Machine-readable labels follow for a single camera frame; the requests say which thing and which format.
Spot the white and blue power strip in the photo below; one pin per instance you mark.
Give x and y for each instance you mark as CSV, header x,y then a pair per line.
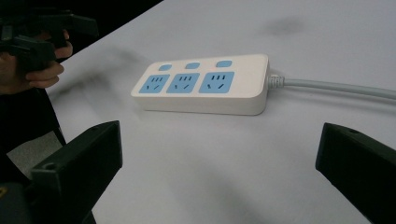
x,y
205,87

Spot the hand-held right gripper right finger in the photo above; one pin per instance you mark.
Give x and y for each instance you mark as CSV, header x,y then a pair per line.
x,y
358,161

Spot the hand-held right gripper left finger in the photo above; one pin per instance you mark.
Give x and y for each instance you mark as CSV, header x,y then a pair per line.
x,y
77,165

